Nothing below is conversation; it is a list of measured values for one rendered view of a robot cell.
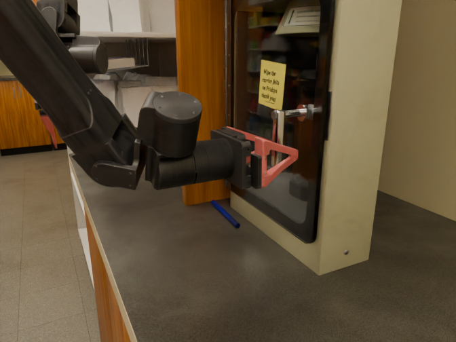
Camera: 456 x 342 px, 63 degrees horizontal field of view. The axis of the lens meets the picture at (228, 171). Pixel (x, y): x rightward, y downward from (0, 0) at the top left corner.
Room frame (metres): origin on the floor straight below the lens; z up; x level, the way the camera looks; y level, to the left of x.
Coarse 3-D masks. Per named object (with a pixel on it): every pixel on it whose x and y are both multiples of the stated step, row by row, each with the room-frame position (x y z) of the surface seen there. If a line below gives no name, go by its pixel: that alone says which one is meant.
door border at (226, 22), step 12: (228, 0) 0.80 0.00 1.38; (228, 12) 0.80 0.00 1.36; (228, 24) 0.80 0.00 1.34; (228, 36) 0.80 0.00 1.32; (228, 48) 0.80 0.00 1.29; (228, 60) 0.80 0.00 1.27; (228, 72) 0.80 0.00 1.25; (228, 84) 0.80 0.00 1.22; (228, 96) 0.80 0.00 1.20; (228, 108) 0.80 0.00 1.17; (228, 120) 0.80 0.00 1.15; (324, 132) 0.54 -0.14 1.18
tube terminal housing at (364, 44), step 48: (336, 0) 0.54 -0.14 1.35; (384, 0) 0.56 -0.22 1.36; (336, 48) 0.53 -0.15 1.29; (384, 48) 0.57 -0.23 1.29; (336, 96) 0.53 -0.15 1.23; (384, 96) 0.57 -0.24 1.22; (336, 144) 0.54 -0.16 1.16; (336, 192) 0.54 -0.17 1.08; (288, 240) 0.61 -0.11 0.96; (336, 240) 0.54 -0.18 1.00
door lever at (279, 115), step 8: (272, 112) 0.55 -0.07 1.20; (280, 112) 0.55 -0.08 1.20; (288, 112) 0.55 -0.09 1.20; (296, 112) 0.56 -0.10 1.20; (304, 112) 0.56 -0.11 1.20; (280, 120) 0.55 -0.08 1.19; (304, 120) 0.56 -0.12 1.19; (272, 128) 0.56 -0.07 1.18; (280, 128) 0.55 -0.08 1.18; (272, 136) 0.55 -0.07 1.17; (280, 136) 0.55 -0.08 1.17; (280, 144) 0.55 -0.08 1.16; (272, 152) 0.55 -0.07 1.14; (280, 152) 0.55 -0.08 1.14; (272, 160) 0.55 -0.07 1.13; (280, 160) 0.55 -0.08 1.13
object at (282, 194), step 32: (256, 0) 0.70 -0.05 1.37; (288, 0) 0.62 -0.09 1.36; (320, 0) 0.55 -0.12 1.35; (256, 32) 0.70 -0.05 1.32; (288, 32) 0.61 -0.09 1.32; (320, 32) 0.55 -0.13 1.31; (256, 64) 0.70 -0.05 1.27; (288, 64) 0.61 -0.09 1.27; (320, 64) 0.54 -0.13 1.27; (256, 96) 0.70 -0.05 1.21; (288, 96) 0.61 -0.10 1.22; (320, 96) 0.54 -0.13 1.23; (256, 128) 0.69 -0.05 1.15; (288, 128) 0.60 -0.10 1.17; (320, 128) 0.53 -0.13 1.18; (320, 160) 0.53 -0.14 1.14; (256, 192) 0.69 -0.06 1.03; (288, 192) 0.59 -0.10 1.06; (288, 224) 0.59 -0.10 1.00
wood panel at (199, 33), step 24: (192, 0) 0.83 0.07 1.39; (216, 0) 0.86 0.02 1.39; (192, 24) 0.83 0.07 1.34; (216, 24) 0.86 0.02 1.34; (192, 48) 0.83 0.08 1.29; (216, 48) 0.86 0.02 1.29; (192, 72) 0.83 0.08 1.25; (216, 72) 0.86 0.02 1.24; (216, 96) 0.86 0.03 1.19; (216, 120) 0.86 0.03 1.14; (192, 192) 0.83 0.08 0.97; (216, 192) 0.86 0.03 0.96
